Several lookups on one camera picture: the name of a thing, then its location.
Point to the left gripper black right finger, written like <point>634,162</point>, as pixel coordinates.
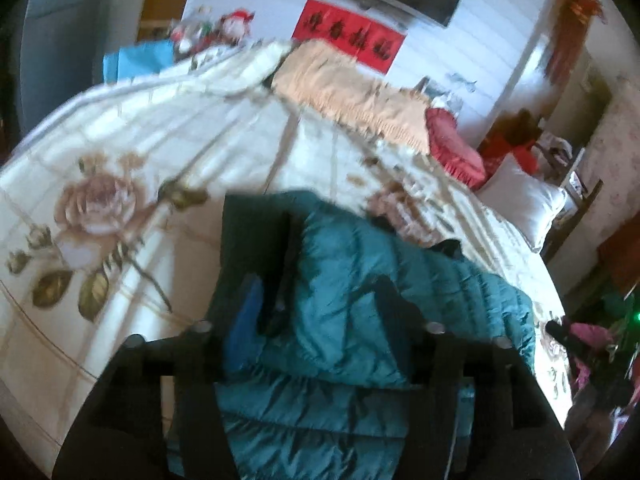
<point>515,434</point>

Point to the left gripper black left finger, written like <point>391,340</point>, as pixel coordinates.
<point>118,433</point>

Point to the dark green puffer jacket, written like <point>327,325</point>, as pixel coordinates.
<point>324,398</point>

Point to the white square pillow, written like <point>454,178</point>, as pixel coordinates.
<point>530,204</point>

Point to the floral cream bed quilt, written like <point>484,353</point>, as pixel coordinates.
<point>111,215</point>

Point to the red heart-shaped pillow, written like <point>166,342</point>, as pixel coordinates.
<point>453,153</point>

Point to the cluttered wooden chair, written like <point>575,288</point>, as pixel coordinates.
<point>545,155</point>

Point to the orange folded blanket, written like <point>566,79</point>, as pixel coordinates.
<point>318,75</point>

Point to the santa plush toy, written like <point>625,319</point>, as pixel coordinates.
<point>235,26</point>

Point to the red calligraphy wall banner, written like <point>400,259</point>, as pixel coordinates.
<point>368,41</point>

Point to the red hanging wall ornament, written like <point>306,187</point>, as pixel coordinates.
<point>568,37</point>

